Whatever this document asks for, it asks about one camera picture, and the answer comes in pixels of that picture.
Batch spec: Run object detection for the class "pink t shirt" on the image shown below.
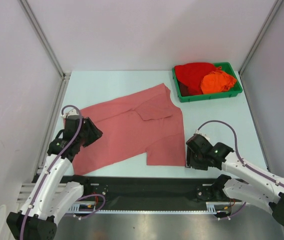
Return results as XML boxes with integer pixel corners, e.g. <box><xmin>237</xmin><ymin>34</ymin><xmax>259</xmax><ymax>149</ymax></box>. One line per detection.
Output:
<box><xmin>73</xmin><ymin>83</ymin><xmax>186</xmax><ymax>175</ymax></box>

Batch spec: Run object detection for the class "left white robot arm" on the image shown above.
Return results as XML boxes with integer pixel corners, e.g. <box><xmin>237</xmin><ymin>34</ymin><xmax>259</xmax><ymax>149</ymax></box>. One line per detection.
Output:
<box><xmin>7</xmin><ymin>114</ymin><xmax>103</xmax><ymax>240</ymax></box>

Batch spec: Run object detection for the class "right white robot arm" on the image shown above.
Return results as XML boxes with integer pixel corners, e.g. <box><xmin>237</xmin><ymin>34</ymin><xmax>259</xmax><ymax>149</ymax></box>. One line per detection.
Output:
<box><xmin>186</xmin><ymin>134</ymin><xmax>284</xmax><ymax>227</ymax></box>

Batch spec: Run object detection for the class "dark maroon t shirt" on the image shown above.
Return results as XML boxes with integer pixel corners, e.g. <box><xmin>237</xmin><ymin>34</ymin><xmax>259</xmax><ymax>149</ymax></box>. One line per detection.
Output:
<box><xmin>178</xmin><ymin>82</ymin><xmax>190</xmax><ymax>97</ymax></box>

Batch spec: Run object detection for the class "orange t shirt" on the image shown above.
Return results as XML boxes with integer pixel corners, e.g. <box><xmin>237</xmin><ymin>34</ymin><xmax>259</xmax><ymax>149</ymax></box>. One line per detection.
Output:
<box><xmin>200</xmin><ymin>66</ymin><xmax>237</xmax><ymax>94</ymax></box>

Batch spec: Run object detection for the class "green plastic bin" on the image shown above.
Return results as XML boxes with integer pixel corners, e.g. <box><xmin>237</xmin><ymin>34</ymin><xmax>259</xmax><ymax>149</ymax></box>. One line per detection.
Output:
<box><xmin>172</xmin><ymin>62</ymin><xmax>242</xmax><ymax>103</ymax></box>

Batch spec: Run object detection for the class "red t shirt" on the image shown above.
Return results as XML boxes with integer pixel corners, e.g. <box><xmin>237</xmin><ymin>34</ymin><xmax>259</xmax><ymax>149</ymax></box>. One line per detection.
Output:
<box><xmin>174</xmin><ymin>62</ymin><xmax>217</xmax><ymax>96</ymax></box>

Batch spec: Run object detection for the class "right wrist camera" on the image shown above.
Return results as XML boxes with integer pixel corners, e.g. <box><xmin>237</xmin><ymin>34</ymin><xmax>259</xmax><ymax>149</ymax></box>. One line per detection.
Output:
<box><xmin>195</xmin><ymin>129</ymin><xmax>210</xmax><ymax>141</ymax></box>

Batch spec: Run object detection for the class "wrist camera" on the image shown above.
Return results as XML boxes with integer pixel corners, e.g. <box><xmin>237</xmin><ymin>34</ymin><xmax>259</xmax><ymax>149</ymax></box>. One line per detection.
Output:
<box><xmin>61</xmin><ymin>111</ymin><xmax>77</xmax><ymax>120</ymax></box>
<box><xmin>195</xmin><ymin>129</ymin><xmax>210</xmax><ymax>141</ymax></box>

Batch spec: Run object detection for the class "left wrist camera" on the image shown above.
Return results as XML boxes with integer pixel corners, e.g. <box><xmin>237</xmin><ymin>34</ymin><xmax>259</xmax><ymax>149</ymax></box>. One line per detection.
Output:
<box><xmin>61</xmin><ymin>111</ymin><xmax>77</xmax><ymax>120</ymax></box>

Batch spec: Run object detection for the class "white cable duct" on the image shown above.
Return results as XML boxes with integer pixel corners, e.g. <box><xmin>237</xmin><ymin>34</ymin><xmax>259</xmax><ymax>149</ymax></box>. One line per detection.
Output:
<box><xmin>66</xmin><ymin>201</ymin><xmax>230</xmax><ymax>215</ymax></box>

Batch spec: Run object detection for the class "aluminium frame rail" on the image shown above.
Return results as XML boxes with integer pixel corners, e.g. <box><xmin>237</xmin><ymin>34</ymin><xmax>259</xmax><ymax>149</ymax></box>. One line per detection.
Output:
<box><xmin>17</xmin><ymin>183</ymin><xmax>66</xmax><ymax>204</ymax></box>

